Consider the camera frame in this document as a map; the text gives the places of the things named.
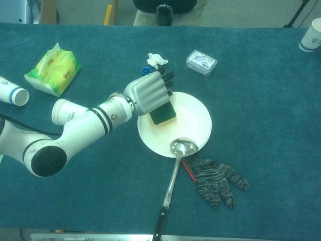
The blue felt table cloth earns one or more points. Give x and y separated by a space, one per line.
263 125

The brown cardboard box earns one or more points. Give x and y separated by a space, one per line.
49 12

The clear plastic box purple label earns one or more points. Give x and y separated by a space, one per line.
201 62

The white round plate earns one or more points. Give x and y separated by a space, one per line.
193 120

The yellow-green tissue pack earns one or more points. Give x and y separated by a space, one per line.
55 70

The white paper cup blue band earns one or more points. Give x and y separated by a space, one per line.
65 110
10 91
311 35

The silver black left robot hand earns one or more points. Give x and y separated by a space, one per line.
148 93

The grey metal cabinet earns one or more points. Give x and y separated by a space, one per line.
27 11

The crumpled white tissue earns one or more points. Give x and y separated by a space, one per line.
155 59

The aluminium frame rail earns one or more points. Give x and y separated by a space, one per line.
100 237

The blue bottle cap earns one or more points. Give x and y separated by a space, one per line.
145 70

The black tripod leg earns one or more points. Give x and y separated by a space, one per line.
286 25

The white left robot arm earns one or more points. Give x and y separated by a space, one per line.
82 123

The green yellow sponge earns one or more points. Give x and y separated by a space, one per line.
163 116

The grey striped knit glove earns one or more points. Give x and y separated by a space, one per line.
215 180

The yellow bar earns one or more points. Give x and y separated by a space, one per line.
107 15

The wooden post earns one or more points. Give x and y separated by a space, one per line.
115 12

